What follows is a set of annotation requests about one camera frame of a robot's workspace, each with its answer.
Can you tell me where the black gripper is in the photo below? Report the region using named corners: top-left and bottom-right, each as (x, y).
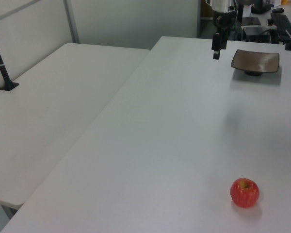
top-left (211, 10), bottom-right (237, 60)

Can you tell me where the red apple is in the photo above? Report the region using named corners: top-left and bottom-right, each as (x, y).
top-left (230, 177), bottom-right (260, 209)

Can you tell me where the brown square ceramic plate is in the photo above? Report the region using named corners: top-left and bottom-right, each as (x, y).
top-left (230, 49), bottom-right (280, 77)

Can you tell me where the large flat black box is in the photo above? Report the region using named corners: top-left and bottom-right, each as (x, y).
top-left (242, 26), bottom-right (273, 42)

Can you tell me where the small flat black box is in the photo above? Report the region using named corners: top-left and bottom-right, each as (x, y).
top-left (241, 17), bottom-right (261, 26)

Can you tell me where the black monitor base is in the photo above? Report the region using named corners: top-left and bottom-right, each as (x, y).
top-left (250, 0), bottom-right (273, 14)

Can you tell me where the black computer keyboard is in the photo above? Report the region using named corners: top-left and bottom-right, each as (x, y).
top-left (270, 13), bottom-right (291, 33)

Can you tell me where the black camera stand with band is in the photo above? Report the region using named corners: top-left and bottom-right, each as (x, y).
top-left (0, 25), bottom-right (19, 92)

